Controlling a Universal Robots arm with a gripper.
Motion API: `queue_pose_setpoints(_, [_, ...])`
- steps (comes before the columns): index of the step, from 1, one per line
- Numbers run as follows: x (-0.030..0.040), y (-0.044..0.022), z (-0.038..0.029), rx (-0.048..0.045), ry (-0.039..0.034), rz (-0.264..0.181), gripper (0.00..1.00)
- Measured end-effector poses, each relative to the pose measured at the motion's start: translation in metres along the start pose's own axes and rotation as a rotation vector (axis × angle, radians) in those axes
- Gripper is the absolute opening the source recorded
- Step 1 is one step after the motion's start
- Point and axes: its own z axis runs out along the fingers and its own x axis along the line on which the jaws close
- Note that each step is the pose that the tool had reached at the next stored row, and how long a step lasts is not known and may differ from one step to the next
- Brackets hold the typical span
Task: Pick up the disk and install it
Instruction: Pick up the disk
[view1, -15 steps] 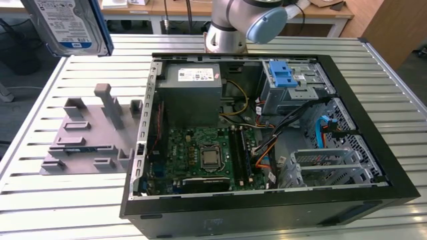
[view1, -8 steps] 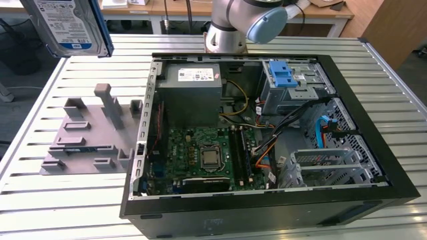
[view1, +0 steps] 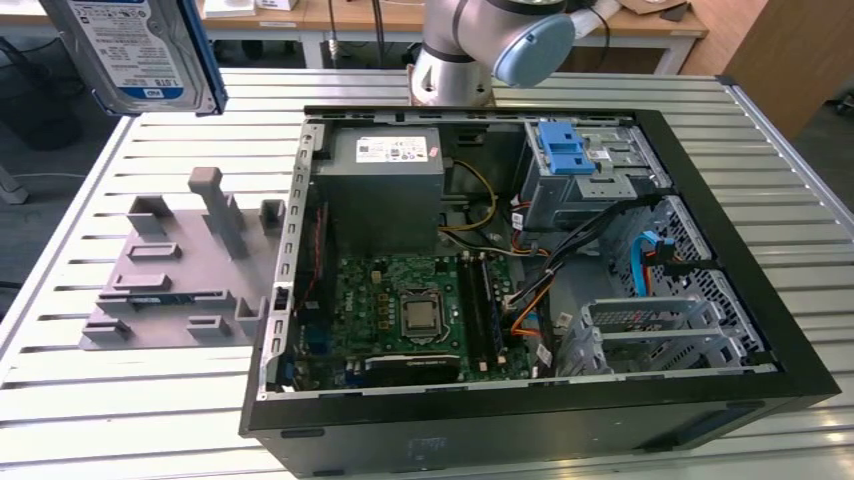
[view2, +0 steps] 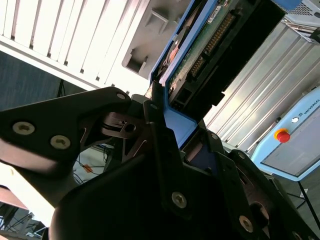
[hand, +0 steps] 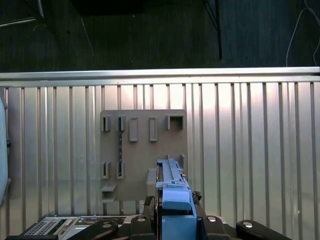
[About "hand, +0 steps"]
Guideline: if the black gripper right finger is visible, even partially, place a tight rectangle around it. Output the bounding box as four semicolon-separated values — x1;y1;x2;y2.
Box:
191;191;293;240

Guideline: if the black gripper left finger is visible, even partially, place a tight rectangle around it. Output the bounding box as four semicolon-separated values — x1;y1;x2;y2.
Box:
72;195;158;240

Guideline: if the hard disk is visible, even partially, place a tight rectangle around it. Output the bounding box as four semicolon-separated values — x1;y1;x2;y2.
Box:
154;153;198;240

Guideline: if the grey parts rack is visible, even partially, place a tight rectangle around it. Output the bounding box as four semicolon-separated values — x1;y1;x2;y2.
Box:
99;109;189;204

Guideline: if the black PC case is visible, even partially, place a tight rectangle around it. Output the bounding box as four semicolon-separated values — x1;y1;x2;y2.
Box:
18;214;143;240

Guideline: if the pale blue teach pendant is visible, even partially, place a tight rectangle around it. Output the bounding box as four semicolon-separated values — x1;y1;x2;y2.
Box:
0;97;11;208

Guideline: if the black floor stand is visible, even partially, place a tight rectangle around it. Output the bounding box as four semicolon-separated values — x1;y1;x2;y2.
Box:
203;0;223;60

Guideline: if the grey metal floor bar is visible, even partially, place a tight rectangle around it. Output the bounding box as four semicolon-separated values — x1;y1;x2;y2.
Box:
0;0;46;28

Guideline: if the white floor cable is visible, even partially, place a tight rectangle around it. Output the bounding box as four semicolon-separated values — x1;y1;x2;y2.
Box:
285;0;320;66

